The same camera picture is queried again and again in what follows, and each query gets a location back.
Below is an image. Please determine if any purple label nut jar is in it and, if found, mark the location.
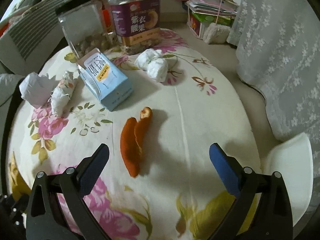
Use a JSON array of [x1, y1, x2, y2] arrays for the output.
[[104, 0, 161, 55]]

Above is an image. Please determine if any orange peel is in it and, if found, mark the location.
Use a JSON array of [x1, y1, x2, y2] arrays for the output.
[[120, 107, 153, 178]]

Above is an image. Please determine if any light blue milk carton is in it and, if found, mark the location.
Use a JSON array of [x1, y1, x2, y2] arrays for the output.
[[77, 48, 133, 111]]

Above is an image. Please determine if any clear jar with nuts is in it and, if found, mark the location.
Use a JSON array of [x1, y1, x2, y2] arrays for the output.
[[55, 0, 112, 59]]

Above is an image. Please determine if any grey striped sofa cushion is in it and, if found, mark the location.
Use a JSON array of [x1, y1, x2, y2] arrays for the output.
[[1, 0, 69, 75]]

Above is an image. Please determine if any rolled white tissue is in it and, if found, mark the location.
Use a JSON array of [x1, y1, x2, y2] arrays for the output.
[[50, 71, 78, 117]]

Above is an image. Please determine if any white trash bin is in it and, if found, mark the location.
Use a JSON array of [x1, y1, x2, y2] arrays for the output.
[[262, 133, 313, 225]]

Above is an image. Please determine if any white paper ball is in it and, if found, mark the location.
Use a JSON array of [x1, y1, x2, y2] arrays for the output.
[[19, 72, 56, 108]]

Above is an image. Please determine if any yellow snack wrapper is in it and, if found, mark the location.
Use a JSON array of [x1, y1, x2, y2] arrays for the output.
[[9, 153, 31, 202]]

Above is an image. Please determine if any floral tablecloth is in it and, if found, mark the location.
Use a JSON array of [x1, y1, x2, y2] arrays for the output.
[[7, 29, 260, 239]]

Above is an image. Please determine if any tied stack of papers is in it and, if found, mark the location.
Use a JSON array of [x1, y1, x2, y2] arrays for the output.
[[186, 0, 238, 40]]

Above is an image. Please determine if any white lace curtain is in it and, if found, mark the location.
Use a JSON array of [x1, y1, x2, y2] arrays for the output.
[[228, 0, 319, 176]]

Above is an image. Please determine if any white tissue wad pair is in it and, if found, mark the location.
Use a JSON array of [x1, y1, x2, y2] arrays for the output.
[[135, 49, 169, 82]]

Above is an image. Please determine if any white fluffy cloth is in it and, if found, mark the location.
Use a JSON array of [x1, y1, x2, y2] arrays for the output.
[[203, 23, 231, 44]]

